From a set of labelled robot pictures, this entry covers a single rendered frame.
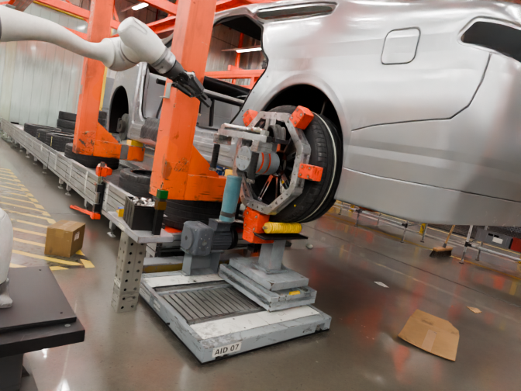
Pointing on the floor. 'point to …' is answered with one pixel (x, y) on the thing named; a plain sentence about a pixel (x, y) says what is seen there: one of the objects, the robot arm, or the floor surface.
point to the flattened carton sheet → (431, 334)
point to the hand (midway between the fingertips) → (204, 99)
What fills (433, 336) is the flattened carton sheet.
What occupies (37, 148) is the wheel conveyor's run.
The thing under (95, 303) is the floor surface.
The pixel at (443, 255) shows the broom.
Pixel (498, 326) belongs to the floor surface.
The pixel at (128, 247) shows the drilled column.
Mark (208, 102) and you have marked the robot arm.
